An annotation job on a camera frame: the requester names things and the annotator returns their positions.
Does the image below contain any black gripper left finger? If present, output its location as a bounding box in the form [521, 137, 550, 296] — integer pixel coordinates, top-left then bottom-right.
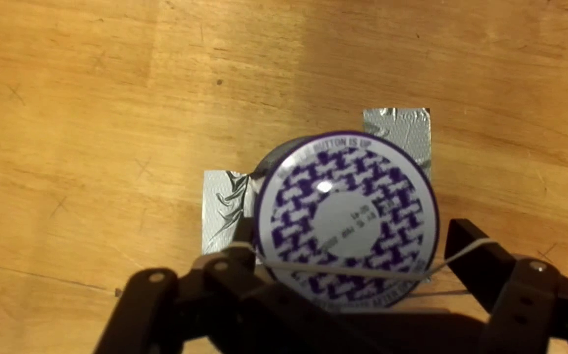
[92, 216, 285, 354]

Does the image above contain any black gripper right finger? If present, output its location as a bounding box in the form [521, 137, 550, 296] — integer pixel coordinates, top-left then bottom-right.
[444, 218, 568, 354]

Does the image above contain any white elastic band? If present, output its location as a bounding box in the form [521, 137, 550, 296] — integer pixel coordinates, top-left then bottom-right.
[222, 237, 497, 283]

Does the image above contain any silver duct tape strip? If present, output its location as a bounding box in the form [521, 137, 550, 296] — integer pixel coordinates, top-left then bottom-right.
[200, 108, 432, 253]

